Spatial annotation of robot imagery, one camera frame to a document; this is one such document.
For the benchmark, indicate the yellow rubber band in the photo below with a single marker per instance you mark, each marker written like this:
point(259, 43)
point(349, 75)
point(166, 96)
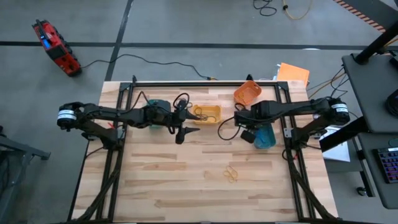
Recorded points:
point(231, 175)

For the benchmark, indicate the dark teal plastic basket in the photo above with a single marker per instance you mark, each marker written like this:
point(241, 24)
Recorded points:
point(268, 140)

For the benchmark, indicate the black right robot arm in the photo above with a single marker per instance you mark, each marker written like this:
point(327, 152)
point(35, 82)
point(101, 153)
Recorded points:
point(295, 109)

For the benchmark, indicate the black round object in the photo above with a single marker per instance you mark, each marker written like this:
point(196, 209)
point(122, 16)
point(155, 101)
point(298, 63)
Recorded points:
point(394, 104)

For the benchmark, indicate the orange plastic basket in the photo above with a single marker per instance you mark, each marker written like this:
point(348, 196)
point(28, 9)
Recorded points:
point(248, 91)

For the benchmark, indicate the orange paper folder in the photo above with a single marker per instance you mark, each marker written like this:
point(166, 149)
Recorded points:
point(293, 74)

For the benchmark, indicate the grey metal cart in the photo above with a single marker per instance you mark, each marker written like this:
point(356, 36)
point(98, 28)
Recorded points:
point(18, 149)

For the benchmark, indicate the black aluminium table frame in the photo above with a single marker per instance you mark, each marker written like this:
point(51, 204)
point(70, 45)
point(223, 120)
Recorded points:
point(186, 84)

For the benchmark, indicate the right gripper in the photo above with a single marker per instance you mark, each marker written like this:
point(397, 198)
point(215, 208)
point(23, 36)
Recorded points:
point(246, 119)

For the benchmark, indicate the black stand pole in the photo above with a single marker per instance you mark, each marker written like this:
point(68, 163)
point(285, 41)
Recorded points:
point(376, 45)

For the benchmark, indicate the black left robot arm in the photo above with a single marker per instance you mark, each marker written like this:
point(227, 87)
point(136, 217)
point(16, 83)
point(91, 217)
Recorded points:
point(93, 112)

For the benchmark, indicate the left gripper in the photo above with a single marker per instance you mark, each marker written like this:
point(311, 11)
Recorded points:
point(164, 116)

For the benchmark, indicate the yellow plastic basket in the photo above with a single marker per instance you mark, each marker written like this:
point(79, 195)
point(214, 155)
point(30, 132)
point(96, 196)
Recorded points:
point(217, 107)

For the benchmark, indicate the blue rubber band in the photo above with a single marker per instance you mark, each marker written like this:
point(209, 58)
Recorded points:
point(264, 138)

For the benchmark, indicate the teal round object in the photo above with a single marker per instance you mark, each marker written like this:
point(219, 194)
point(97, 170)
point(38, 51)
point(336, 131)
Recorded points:
point(394, 142)

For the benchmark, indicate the light green plastic basket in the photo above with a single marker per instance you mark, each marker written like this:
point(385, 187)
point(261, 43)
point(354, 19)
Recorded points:
point(155, 102)

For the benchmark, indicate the black caster wheel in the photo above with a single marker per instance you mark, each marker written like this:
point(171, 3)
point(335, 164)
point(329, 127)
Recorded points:
point(362, 191)

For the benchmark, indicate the grey desk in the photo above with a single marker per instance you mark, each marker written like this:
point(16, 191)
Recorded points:
point(370, 87)

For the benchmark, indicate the black backlit keyboard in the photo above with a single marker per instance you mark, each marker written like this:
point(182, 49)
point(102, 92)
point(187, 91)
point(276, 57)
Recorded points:
point(390, 165)

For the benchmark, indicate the white paper sheet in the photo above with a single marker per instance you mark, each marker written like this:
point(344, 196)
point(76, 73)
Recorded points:
point(339, 152)

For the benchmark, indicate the black orange-striped floor ramp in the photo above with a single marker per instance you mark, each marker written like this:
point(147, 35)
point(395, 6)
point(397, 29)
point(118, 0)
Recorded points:
point(370, 9)

